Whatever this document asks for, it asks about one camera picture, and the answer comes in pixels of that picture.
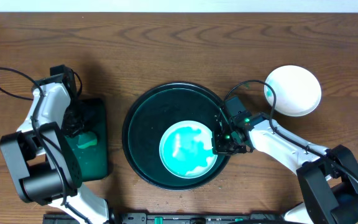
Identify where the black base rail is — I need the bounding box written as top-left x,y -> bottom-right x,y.
42,212 -> 285,224

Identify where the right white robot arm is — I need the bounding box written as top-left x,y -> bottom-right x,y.
213,110 -> 358,223

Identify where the green sponge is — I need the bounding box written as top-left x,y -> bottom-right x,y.
76,131 -> 98,149

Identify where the round dark green tray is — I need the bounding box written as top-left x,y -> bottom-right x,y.
122,82 -> 229,191

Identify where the white plate with green stain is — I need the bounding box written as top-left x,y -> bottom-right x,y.
264,65 -> 322,117

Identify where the dark green rectangular tray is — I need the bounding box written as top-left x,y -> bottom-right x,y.
66,98 -> 109,182

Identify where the mint plate front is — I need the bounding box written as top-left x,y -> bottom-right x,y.
158,121 -> 218,179

